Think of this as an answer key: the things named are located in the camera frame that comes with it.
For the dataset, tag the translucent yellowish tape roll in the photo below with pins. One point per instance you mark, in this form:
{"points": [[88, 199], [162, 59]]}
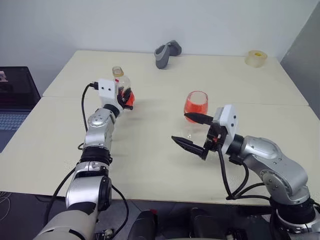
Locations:
{"points": [[255, 59]]}

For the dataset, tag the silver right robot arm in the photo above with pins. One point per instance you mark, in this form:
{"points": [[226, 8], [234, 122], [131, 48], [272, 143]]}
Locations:
{"points": [[270, 155]]}

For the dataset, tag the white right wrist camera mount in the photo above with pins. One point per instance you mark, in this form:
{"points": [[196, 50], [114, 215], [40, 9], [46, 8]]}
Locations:
{"points": [[228, 120]]}

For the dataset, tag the dark rounded shape, red spot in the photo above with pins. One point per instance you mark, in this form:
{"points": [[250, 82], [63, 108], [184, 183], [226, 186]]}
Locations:
{"points": [[146, 225]]}

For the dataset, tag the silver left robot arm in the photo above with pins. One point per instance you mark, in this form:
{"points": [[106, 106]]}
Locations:
{"points": [[100, 130]]}

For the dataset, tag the grey curved plastic object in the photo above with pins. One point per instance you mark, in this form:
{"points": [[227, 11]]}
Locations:
{"points": [[163, 56]]}

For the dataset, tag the clear bottle with yellow cap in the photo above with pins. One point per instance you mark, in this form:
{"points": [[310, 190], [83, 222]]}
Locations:
{"points": [[125, 81]]}

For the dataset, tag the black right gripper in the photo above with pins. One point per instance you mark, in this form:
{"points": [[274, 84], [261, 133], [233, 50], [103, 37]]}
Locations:
{"points": [[215, 140]]}

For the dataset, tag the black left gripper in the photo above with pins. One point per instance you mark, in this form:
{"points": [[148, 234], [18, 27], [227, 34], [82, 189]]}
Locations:
{"points": [[124, 106]]}

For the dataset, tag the dark laptop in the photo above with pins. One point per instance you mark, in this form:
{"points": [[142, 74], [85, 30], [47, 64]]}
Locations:
{"points": [[15, 95]]}

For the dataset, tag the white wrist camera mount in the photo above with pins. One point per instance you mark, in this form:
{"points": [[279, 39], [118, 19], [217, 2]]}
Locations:
{"points": [[228, 120], [107, 88]]}

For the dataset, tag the clear wine glass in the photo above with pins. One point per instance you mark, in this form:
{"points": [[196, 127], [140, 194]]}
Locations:
{"points": [[196, 105]]}

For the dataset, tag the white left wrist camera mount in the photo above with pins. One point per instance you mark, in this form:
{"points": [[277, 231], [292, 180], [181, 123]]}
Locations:
{"points": [[107, 88]]}

